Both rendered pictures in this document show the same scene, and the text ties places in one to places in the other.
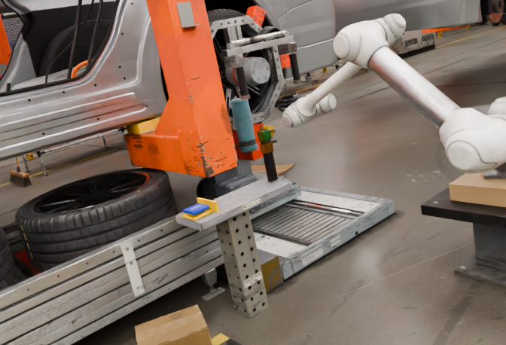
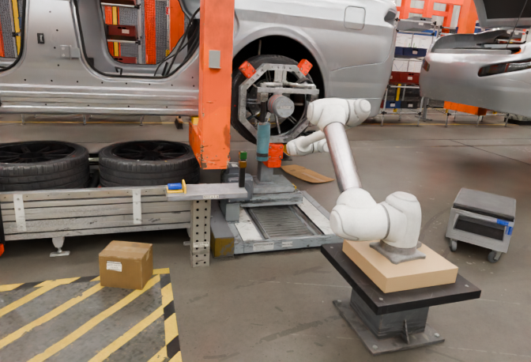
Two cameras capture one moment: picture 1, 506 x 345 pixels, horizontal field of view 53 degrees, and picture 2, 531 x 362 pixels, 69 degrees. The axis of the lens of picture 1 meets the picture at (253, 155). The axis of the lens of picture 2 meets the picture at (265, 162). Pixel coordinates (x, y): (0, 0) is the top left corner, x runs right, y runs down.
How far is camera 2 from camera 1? 0.88 m
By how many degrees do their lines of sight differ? 19
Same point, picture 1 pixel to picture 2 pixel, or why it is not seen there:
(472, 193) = (352, 252)
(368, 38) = (327, 113)
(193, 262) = (180, 218)
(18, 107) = (118, 85)
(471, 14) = not seen: outside the picture
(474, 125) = (353, 204)
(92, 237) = (126, 179)
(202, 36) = (223, 76)
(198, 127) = (203, 134)
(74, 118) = (150, 102)
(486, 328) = (304, 346)
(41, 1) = not seen: hidden behind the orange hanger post
